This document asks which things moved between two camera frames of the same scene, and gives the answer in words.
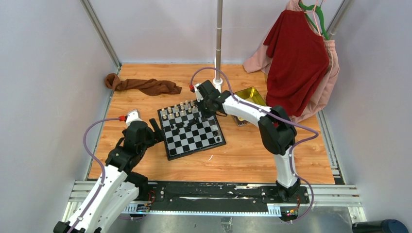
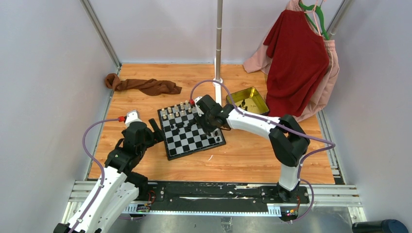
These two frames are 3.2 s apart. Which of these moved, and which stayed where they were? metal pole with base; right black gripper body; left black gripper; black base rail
Moved: right black gripper body
Stayed: black base rail; metal pole with base; left black gripper
